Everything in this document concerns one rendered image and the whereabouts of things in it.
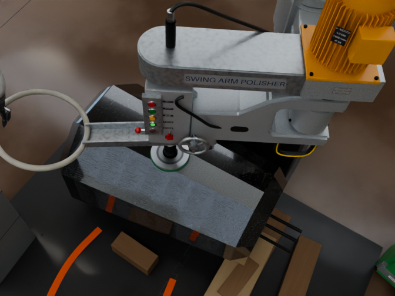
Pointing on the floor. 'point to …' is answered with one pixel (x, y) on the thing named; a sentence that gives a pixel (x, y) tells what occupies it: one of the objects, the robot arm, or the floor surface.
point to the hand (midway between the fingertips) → (0, 120)
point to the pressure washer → (387, 265)
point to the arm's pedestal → (12, 236)
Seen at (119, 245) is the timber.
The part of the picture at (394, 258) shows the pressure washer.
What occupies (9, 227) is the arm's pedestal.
